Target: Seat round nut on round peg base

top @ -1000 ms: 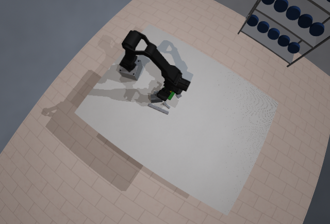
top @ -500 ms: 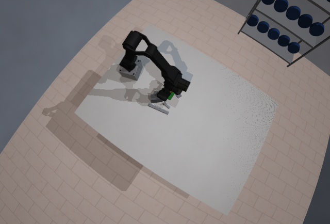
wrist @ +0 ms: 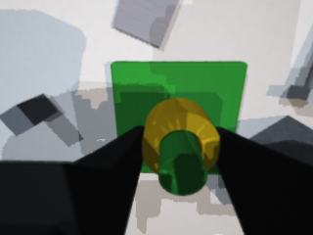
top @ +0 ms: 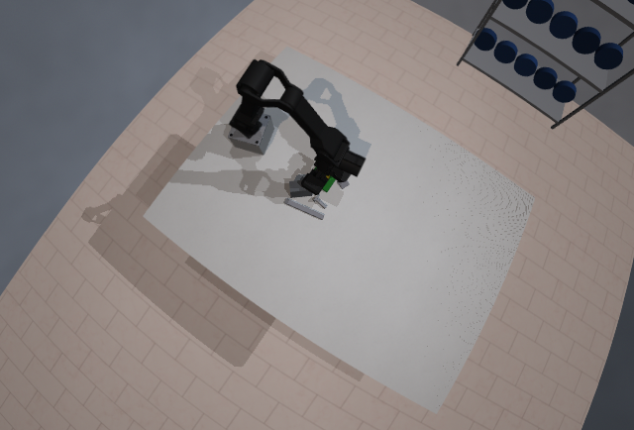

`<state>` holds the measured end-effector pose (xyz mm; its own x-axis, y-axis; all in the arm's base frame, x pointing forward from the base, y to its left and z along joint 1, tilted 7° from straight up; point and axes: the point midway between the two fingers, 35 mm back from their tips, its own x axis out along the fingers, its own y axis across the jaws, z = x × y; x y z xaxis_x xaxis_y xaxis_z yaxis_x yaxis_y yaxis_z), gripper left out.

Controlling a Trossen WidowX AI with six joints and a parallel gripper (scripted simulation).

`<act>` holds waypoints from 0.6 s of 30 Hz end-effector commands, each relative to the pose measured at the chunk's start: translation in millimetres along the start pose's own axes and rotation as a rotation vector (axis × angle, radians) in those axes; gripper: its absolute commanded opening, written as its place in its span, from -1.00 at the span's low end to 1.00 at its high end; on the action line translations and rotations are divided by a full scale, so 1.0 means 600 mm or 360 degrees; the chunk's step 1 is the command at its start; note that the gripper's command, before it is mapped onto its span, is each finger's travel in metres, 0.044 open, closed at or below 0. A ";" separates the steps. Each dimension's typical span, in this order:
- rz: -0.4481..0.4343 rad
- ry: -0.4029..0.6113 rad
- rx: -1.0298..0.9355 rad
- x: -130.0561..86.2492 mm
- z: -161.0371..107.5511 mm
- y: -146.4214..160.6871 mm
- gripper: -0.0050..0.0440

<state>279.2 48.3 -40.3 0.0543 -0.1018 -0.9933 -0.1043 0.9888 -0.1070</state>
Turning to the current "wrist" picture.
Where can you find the gold round nut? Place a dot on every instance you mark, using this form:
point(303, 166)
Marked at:
point(179, 114)

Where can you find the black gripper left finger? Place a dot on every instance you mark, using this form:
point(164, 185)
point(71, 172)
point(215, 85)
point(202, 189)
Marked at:
point(90, 196)

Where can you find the green square plate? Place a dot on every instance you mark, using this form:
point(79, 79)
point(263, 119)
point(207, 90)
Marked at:
point(216, 86)

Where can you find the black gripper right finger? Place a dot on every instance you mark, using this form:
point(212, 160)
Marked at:
point(272, 194)

